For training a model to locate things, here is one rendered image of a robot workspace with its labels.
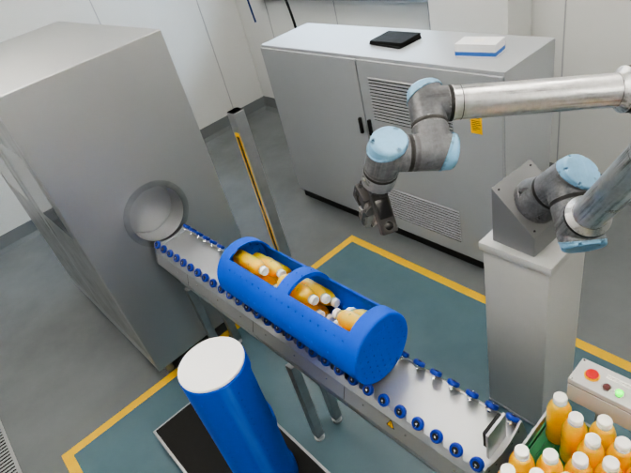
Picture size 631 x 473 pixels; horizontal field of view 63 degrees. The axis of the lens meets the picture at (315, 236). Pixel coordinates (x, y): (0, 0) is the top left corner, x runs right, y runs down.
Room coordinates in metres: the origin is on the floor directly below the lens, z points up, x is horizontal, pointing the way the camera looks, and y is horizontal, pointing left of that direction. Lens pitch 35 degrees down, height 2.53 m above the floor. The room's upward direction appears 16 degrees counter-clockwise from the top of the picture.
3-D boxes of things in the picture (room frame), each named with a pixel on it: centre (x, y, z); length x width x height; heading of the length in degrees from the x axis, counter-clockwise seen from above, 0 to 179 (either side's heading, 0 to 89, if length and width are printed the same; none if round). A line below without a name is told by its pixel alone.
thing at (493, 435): (0.88, -0.37, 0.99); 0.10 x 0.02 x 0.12; 124
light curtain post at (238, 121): (2.30, 0.20, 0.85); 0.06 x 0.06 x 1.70; 34
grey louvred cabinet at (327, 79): (3.50, -0.77, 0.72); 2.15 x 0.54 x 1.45; 33
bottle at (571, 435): (0.80, -0.58, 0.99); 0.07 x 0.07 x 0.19
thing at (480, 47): (2.81, -1.17, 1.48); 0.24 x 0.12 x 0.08; 41
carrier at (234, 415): (1.47, 0.54, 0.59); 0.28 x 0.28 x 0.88
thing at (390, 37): (3.43, -0.86, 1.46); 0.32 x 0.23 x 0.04; 33
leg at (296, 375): (1.71, 0.28, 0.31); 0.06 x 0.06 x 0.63; 34
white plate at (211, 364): (1.47, 0.54, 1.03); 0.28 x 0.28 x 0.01
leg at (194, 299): (2.52, 0.83, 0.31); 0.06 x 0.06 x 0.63; 34
